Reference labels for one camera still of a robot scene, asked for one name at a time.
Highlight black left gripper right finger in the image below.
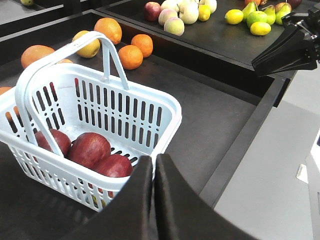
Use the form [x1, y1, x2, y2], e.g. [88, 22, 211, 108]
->
[154, 154, 254, 240]

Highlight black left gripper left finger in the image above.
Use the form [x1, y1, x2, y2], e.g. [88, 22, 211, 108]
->
[62, 156, 153, 240]

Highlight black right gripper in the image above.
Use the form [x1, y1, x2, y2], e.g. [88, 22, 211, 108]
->
[251, 6, 320, 77]

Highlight red apple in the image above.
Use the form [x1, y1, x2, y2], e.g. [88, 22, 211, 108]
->
[93, 154, 134, 178]
[67, 132, 111, 169]
[35, 128, 72, 158]

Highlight light blue plastic basket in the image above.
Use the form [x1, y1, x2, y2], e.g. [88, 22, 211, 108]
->
[0, 31, 182, 212]

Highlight green apple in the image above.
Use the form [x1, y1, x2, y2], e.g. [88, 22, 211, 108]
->
[246, 11, 268, 28]

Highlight yellow lemon middle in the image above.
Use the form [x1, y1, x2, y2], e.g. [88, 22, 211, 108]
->
[198, 4, 211, 22]

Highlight orange front right pair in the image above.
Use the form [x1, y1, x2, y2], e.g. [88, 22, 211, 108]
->
[131, 34, 154, 58]

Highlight orange pair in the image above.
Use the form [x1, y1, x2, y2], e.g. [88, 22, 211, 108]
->
[131, 34, 154, 58]
[118, 45, 144, 70]

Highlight orange front left pair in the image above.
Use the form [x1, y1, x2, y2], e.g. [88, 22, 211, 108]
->
[118, 45, 144, 70]

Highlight yellow orange citrus fruit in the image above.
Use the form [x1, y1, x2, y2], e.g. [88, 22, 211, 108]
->
[72, 30, 101, 59]

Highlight large orange far right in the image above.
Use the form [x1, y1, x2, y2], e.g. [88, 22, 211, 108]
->
[94, 17, 123, 45]

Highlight orange beside middle apple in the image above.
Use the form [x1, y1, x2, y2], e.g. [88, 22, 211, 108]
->
[20, 45, 55, 69]

